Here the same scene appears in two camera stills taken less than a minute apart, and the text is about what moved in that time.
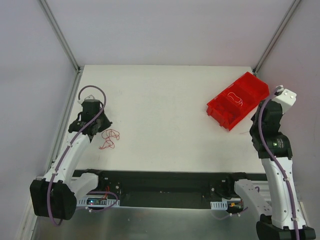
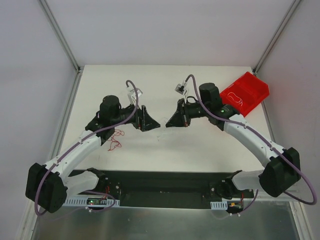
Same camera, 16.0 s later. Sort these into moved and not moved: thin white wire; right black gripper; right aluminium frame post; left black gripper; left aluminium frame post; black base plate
Moved: left black gripper; right black gripper
Not moved: left aluminium frame post; black base plate; right aluminium frame post; thin white wire
